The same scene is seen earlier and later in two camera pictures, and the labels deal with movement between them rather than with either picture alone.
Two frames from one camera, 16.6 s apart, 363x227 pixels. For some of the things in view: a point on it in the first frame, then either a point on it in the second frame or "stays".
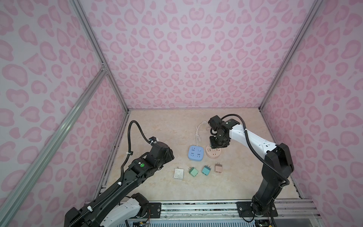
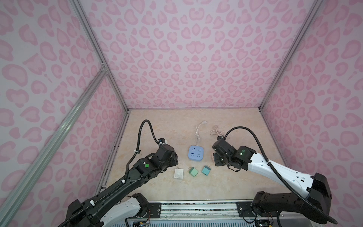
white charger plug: (178, 173) stays
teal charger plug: (206, 170) stays
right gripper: (223, 144) to (215, 161)
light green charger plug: (193, 171) stays
